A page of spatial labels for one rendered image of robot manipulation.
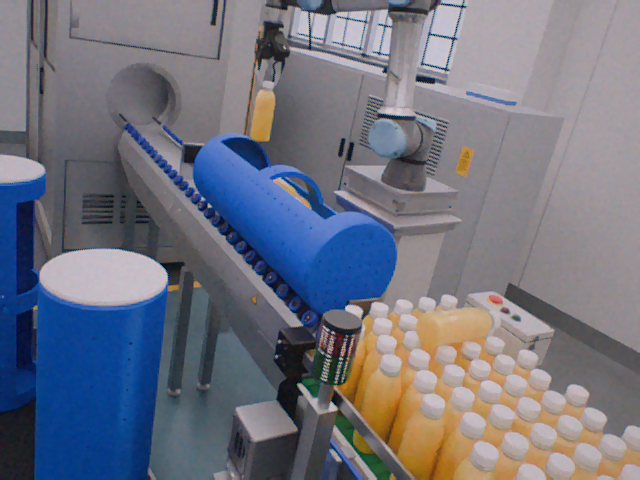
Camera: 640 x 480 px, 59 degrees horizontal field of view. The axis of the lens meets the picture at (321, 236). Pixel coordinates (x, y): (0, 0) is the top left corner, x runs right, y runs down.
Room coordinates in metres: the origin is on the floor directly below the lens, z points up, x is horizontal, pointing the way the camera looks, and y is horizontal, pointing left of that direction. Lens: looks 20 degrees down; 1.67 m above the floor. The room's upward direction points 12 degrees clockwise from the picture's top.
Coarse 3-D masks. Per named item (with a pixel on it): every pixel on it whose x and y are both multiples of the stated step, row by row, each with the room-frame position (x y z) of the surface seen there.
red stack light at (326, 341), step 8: (320, 328) 0.76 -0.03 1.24; (320, 336) 0.76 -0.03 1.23; (328, 336) 0.74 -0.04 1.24; (336, 336) 0.74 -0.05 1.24; (344, 336) 0.74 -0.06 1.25; (352, 336) 0.74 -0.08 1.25; (320, 344) 0.75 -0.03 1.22; (328, 344) 0.74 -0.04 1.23; (336, 344) 0.74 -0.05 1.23; (344, 344) 0.74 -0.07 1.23; (352, 344) 0.74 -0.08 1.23; (328, 352) 0.74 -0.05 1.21; (336, 352) 0.74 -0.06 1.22; (344, 352) 0.74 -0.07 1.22; (352, 352) 0.75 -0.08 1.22
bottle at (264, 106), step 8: (264, 88) 1.98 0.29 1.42; (256, 96) 1.99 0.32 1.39; (264, 96) 1.97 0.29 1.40; (272, 96) 1.99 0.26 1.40; (256, 104) 1.98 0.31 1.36; (264, 104) 1.97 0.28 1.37; (272, 104) 1.98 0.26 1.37; (256, 112) 1.97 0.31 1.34; (264, 112) 1.97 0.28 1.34; (272, 112) 1.99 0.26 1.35; (256, 120) 1.97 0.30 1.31; (264, 120) 1.97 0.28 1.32; (272, 120) 2.01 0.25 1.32; (256, 128) 1.97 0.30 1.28; (264, 128) 1.97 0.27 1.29; (256, 136) 1.97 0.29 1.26; (264, 136) 1.97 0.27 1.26
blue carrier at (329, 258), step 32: (224, 160) 1.83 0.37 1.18; (256, 160) 2.11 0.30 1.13; (224, 192) 1.72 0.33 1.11; (256, 192) 1.59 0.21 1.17; (320, 192) 1.74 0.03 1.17; (256, 224) 1.51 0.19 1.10; (288, 224) 1.40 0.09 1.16; (320, 224) 1.34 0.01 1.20; (352, 224) 1.32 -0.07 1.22; (288, 256) 1.34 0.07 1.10; (320, 256) 1.28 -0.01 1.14; (352, 256) 1.33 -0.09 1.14; (384, 256) 1.39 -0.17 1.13; (320, 288) 1.29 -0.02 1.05; (352, 288) 1.35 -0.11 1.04; (384, 288) 1.41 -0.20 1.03
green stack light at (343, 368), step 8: (320, 352) 0.75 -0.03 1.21; (320, 360) 0.74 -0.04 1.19; (328, 360) 0.74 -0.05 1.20; (336, 360) 0.74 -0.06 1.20; (344, 360) 0.74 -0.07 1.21; (352, 360) 0.75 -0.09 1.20; (312, 368) 0.76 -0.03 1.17; (320, 368) 0.74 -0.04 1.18; (328, 368) 0.74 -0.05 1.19; (336, 368) 0.74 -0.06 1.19; (344, 368) 0.74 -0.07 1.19; (352, 368) 0.76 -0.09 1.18; (320, 376) 0.74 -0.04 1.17; (328, 376) 0.74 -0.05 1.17; (336, 376) 0.74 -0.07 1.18; (344, 376) 0.74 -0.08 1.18; (336, 384) 0.74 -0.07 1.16
